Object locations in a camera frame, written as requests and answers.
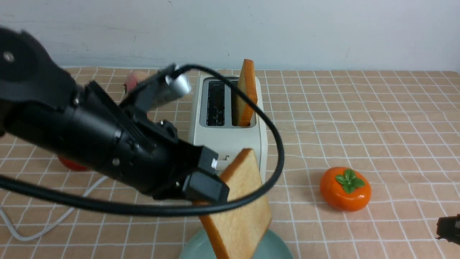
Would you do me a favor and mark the pink peach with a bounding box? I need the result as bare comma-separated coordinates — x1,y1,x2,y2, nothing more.
124,71,148,95

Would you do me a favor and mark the white power cable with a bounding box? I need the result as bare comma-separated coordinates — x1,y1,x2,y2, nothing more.
0,175,108,241

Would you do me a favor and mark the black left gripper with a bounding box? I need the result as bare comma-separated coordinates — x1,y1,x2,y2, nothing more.
108,120,230,203

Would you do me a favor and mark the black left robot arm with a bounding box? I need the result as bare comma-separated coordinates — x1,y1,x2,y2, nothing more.
1,27,229,202

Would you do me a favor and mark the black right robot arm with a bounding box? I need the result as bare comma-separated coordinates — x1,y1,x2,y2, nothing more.
436,214,460,245

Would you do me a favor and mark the black camera cable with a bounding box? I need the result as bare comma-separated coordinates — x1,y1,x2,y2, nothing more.
0,64,285,217

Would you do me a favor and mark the orange persimmon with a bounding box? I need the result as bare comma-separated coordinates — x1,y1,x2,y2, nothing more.
320,167,372,212

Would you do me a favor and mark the light green plate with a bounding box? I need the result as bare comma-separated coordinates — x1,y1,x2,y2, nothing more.
179,229,294,259

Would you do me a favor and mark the checkered orange tablecloth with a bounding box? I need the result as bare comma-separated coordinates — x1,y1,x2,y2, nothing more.
1,70,460,259

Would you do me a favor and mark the toast slice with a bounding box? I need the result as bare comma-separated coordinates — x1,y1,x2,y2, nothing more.
199,149,272,259
232,59,258,127

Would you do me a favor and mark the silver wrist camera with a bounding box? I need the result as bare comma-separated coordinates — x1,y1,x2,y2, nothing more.
119,64,192,113

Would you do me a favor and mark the red apple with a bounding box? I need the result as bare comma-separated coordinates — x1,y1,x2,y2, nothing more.
57,156,89,172

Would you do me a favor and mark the white two-slot toaster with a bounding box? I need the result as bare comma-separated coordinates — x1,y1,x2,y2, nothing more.
188,75,268,181

